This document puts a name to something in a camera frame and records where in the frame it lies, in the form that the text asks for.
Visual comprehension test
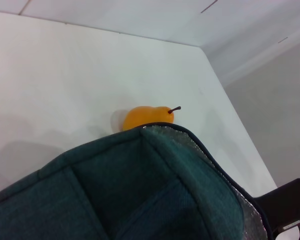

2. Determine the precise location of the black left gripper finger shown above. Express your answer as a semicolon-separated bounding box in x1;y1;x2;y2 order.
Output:
252;177;300;236

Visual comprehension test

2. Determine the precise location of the orange pear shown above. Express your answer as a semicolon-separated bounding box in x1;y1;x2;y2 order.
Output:
122;105;182;132

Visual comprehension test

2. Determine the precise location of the dark teal insulated lunch bag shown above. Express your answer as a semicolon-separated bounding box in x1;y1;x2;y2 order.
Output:
0;122;270;240

